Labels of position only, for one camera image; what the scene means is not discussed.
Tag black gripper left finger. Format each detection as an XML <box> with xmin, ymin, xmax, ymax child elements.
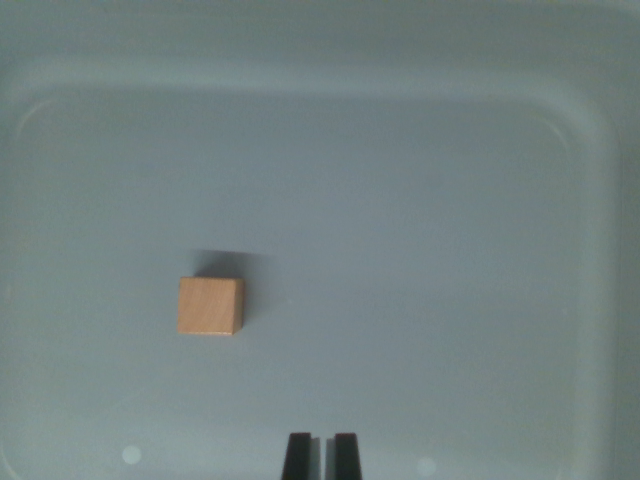
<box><xmin>281</xmin><ymin>431</ymin><xmax>321</xmax><ymax>480</ymax></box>

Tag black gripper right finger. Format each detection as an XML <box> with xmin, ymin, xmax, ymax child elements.
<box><xmin>324</xmin><ymin>432</ymin><xmax>364</xmax><ymax>480</ymax></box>

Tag wooden cube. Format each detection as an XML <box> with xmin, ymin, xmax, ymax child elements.
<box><xmin>176</xmin><ymin>276</ymin><xmax>246</xmax><ymax>336</ymax></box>

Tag grey plastic bin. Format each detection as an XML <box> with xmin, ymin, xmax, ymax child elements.
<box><xmin>0</xmin><ymin>0</ymin><xmax>640</xmax><ymax>480</ymax></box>

